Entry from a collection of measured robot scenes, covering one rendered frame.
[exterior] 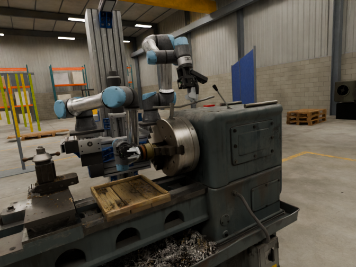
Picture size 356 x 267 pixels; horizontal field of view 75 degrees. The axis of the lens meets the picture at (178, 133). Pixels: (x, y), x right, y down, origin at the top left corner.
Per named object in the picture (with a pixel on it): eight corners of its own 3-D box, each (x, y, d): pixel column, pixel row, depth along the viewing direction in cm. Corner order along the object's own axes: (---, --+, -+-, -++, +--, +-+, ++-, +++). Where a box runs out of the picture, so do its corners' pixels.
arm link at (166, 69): (156, 105, 192) (152, 34, 167) (174, 103, 195) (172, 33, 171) (159, 109, 182) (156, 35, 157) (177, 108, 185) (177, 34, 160)
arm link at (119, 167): (134, 166, 147) (133, 150, 145) (124, 172, 137) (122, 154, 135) (124, 166, 150) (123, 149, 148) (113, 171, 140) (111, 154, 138)
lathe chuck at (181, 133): (165, 159, 147) (165, 111, 137) (193, 182, 122) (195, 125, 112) (152, 162, 143) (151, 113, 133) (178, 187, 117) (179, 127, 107)
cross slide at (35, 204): (65, 186, 123) (64, 177, 122) (77, 220, 87) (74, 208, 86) (29, 194, 115) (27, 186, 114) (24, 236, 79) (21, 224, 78)
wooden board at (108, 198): (142, 179, 140) (141, 173, 139) (171, 201, 109) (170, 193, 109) (90, 193, 125) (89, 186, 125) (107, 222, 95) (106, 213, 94)
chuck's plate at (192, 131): (169, 158, 149) (170, 110, 139) (198, 180, 124) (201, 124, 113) (165, 159, 147) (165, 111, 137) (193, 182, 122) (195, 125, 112)
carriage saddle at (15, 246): (71, 195, 126) (69, 184, 125) (86, 237, 86) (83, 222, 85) (3, 212, 111) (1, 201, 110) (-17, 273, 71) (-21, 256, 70)
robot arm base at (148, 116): (140, 121, 189) (139, 109, 188) (157, 119, 195) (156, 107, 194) (145, 123, 176) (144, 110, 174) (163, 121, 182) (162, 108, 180)
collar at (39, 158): (52, 156, 108) (51, 150, 108) (52, 159, 102) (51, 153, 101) (32, 159, 104) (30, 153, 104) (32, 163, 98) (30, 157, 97)
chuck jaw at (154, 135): (165, 143, 130) (158, 125, 134) (168, 140, 126) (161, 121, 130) (147, 147, 124) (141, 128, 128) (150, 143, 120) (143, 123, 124)
